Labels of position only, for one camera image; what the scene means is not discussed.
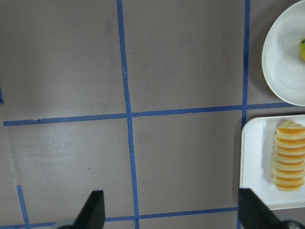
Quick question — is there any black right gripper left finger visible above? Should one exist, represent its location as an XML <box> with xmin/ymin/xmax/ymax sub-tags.
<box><xmin>56</xmin><ymin>190</ymin><xmax>105</xmax><ymax>229</ymax></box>

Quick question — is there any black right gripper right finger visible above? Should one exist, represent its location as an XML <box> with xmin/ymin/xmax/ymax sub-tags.
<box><xmin>238</xmin><ymin>188</ymin><xmax>305</xmax><ymax>229</ymax></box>

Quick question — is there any striped bread loaf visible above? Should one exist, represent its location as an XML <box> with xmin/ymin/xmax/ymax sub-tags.
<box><xmin>271</xmin><ymin>120</ymin><xmax>305</xmax><ymax>191</ymax></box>

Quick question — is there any cream plate under lemon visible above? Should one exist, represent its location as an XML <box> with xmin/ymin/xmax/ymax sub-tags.
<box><xmin>261</xmin><ymin>0</ymin><xmax>305</xmax><ymax>106</ymax></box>

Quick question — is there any cream rectangular tray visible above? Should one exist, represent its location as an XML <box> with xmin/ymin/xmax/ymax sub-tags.
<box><xmin>239</xmin><ymin>114</ymin><xmax>305</xmax><ymax>210</ymax></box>

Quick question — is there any yellow lemon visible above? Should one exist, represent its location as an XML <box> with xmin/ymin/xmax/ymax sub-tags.
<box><xmin>299</xmin><ymin>39</ymin><xmax>305</xmax><ymax>60</ymax></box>

